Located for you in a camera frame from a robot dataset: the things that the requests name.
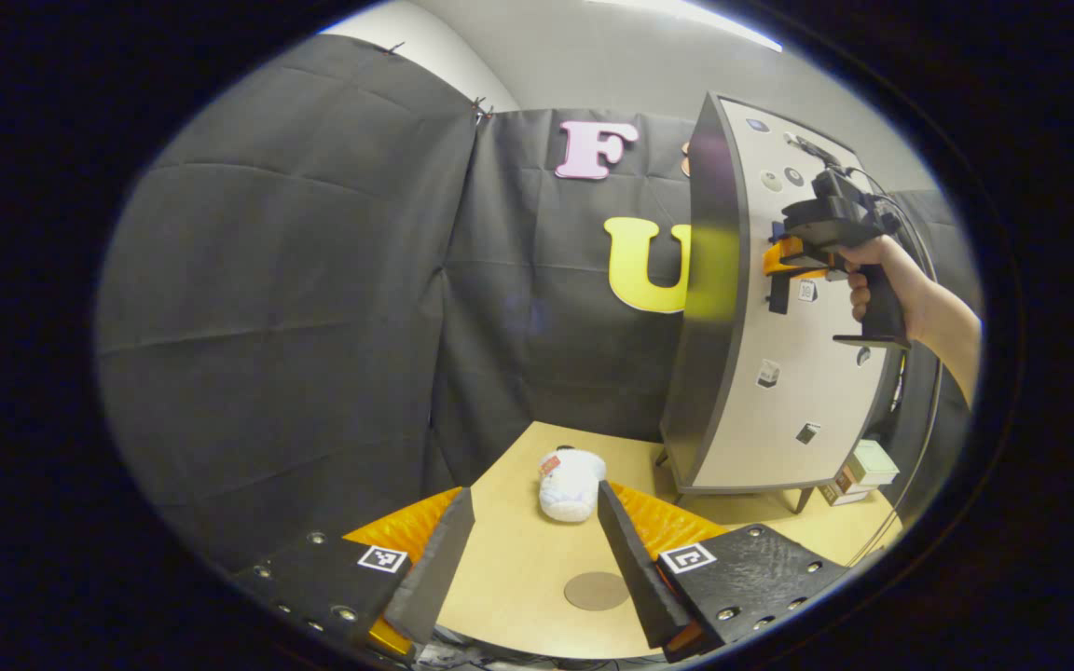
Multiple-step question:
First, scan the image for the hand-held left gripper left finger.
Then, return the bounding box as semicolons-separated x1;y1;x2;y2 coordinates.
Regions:
231;485;477;658

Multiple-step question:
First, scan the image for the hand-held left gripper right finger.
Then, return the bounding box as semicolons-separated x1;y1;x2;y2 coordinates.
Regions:
596;480;853;664

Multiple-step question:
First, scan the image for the black door handle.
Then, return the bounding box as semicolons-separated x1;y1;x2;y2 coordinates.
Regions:
766;222;793;316

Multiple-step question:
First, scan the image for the round brown coaster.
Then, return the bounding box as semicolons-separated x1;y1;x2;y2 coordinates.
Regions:
563;571;631;612

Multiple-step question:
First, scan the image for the dark grey cabinet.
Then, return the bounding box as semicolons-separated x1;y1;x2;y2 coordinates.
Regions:
658;90;906;515

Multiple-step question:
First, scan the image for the white plush toy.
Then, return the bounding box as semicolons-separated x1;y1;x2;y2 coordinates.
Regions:
537;445;609;523

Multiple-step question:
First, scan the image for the brown book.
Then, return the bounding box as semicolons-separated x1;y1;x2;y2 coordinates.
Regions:
819;466;864;507

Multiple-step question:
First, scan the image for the white book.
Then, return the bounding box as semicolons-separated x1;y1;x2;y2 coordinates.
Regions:
849;440;900;487

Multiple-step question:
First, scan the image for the black backdrop cloth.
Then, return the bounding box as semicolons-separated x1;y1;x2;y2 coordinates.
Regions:
94;33;981;574

